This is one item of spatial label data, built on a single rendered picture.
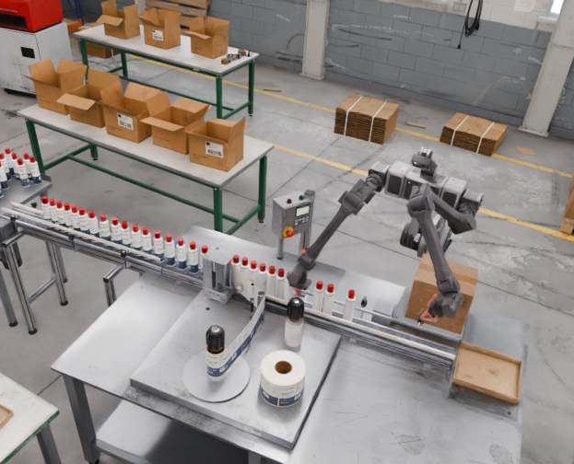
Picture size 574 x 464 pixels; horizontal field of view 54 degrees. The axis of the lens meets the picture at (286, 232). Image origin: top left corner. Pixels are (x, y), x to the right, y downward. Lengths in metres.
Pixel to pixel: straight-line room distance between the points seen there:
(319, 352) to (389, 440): 0.53
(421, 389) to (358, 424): 0.38
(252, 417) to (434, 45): 6.21
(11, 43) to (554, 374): 6.71
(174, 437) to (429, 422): 1.39
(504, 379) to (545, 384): 1.31
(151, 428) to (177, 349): 0.68
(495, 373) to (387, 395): 0.58
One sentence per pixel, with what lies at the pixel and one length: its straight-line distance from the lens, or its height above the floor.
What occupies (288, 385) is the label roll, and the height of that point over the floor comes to 1.02.
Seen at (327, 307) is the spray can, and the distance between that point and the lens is 2.90.
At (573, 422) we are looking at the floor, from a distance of 4.15.
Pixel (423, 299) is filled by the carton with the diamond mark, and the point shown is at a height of 1.00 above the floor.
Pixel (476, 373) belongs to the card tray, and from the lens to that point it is 2.96.
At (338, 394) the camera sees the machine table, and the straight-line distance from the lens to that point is 2.70.
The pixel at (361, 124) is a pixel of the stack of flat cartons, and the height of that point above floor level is 0.19.
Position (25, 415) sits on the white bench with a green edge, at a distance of 2.81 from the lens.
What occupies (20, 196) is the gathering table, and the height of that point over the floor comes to 0.88.
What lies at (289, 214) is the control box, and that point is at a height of 1.43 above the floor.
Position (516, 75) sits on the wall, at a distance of 7.78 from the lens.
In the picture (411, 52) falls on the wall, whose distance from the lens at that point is 8.03.
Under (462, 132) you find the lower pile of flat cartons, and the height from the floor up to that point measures 0.20.
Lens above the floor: 2.93
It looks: 36 degrees down
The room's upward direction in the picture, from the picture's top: 4 degrees clockwise
